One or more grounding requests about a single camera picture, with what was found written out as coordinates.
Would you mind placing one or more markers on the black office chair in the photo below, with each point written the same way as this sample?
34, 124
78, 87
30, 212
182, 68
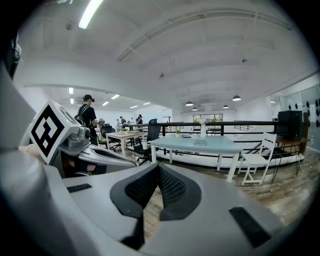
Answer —
153, 130
106, 130

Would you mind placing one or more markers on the group of ceiling light panels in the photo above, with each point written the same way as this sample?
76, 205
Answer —
71, 90

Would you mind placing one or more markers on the white folding chair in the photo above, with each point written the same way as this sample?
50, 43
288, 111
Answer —
252, 160

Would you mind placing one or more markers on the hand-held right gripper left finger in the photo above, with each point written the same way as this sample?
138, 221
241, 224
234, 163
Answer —
95, 205

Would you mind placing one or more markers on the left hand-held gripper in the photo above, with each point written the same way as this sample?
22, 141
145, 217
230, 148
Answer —
47, 127

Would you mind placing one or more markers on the long fluorescent tube light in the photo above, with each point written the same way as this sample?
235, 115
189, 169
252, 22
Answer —
89, 13

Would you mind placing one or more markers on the small potted orange flowers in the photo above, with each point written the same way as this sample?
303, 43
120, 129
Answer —
178, 134

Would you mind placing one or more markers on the black picture frame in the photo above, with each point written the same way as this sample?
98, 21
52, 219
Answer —
186, 136

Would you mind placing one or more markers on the wooden side table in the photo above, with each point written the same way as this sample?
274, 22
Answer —
295, 141

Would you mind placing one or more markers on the person's left forearm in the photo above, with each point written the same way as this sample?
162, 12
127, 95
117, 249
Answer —
30, 152

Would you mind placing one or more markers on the group of black wall ornaments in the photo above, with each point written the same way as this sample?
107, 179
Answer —
317, 111

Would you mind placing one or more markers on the white flower bouquet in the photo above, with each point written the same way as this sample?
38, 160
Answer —
203, 121

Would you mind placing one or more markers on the light blue table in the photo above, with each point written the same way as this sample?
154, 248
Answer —
220, 146

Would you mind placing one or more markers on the grey notebook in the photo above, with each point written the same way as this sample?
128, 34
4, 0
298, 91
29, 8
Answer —
200, 143

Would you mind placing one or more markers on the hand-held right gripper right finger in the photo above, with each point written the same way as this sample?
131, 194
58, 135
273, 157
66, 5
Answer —
215, 200

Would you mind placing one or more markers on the black metal railing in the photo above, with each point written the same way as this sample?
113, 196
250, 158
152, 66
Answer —
245, 122

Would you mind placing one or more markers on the black cabinet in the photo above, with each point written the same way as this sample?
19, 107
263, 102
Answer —
290, 125

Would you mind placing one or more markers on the light wooden desk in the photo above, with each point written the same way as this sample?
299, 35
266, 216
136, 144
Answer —
122, 135

